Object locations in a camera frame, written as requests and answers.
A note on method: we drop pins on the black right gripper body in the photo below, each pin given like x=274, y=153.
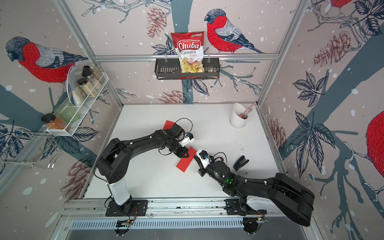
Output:
x=203, y=172

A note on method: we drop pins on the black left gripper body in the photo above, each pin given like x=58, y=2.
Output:
x=179, y=150

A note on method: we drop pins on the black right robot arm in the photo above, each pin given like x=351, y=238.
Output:
x=292, y=198

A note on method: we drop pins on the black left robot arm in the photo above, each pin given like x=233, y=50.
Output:
x=114, y=161

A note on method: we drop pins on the white pen cup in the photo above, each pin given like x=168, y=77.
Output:
x=236, y=120

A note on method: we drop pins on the Chuba cassava chips bag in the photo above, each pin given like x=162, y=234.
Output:
x=190, y=49

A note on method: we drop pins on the beige spice bottle front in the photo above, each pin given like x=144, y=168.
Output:
x=87, y=88

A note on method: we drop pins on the beige spice bottle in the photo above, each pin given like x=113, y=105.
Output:
x=93, y=72
x=87, y=88

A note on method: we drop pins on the green lidded jar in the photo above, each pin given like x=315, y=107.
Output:
x=67, y=112

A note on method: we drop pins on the beige spice bottle rear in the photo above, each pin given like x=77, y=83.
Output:
x=93, y=72

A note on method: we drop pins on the orange spice jar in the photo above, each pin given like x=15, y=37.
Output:
x=53, y=122

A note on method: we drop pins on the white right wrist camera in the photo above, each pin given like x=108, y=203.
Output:
x=204, y=159

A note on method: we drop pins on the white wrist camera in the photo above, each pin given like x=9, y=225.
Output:
x=204, y=159
x=189, y=138

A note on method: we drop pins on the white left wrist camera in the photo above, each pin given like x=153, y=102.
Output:
x=189, y=138

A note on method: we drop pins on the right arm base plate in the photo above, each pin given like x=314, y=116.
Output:
x=239, y=207

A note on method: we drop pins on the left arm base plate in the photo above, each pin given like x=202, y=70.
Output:
x=132, y=208

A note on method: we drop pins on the black wire basket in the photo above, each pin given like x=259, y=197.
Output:
x=173, y=69

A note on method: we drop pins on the white wire shelf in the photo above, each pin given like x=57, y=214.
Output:
x=77, y=97

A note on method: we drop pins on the chrome wire rack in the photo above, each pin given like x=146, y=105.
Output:
x=29, y=150

